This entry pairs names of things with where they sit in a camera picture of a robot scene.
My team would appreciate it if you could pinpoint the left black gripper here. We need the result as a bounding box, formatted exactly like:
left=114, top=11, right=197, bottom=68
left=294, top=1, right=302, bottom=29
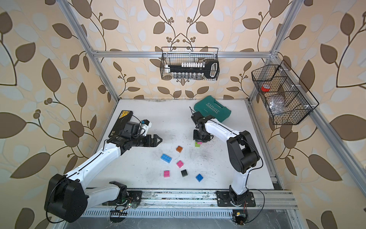
left=130, top=134, right=163, bottom=148

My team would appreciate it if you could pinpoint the light blue long lego brick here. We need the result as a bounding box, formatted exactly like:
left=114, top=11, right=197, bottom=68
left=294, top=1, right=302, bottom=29
left=161, top=154, right=172, bottom=163

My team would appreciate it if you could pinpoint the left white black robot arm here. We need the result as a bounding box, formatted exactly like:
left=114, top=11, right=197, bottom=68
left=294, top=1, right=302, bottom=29
left=44, top=134, right=163, bottom=222

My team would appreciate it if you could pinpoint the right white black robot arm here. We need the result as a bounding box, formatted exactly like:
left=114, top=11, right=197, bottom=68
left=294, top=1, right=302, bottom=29
left=191, top=112, right=261, bottom=207

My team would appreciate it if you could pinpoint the orange lego brick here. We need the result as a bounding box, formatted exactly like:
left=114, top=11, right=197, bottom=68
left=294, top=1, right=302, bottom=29
left=176, top=146, right=183, bottom=153

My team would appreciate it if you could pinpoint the black lego brick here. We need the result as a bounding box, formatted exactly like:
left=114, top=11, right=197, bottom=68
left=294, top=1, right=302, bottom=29
left=181, top=170, right=188, bottom=177

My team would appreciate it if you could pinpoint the dark blue lego brick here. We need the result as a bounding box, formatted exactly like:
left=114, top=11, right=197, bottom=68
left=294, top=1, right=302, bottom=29
left=195, top=174, right=204, bottom=182

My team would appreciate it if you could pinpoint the green plastic tool case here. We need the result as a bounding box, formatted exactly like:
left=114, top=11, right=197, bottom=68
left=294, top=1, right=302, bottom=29
left=194, top=95, right=231, bottom=123

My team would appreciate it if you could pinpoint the black flat box yellow label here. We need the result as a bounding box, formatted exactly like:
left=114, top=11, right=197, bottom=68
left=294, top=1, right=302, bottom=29
left=108, top=110, right=133, bottom=137

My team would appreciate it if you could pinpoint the black socket holder tool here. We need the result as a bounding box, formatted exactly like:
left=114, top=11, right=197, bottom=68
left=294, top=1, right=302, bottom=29
left=164, top=60, right=220, bottom=79

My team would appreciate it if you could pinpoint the red tape roll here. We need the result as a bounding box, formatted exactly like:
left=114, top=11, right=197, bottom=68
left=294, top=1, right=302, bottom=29
left=261, top=84, right=271, bottom=93

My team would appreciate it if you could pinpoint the clear plastic bag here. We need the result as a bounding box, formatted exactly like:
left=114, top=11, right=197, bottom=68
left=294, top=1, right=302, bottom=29
left=268, top=94, right=286, bottom=115

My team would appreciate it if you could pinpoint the right circuit board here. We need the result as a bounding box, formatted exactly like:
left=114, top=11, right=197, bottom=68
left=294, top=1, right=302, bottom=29
left=233, top=210, right=248, bottom=225

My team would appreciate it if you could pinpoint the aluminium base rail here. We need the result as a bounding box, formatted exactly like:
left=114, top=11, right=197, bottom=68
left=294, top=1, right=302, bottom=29
left=127, top=189, right=298, bottom=210

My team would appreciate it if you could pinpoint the back black wire basket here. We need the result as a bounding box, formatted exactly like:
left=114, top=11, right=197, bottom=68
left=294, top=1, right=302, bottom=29
left=160, top=46, right=220, bottom=81

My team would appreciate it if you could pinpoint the black wire basket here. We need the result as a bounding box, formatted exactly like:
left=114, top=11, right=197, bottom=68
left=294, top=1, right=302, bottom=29
left=251, top=60, right=319, bottom=125
left=160, top=46, right=220, bottom=81

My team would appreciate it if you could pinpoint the right black wire basket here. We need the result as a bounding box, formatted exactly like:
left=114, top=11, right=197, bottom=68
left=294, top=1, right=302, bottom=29
left=251, top=60, right=319, bottom=125

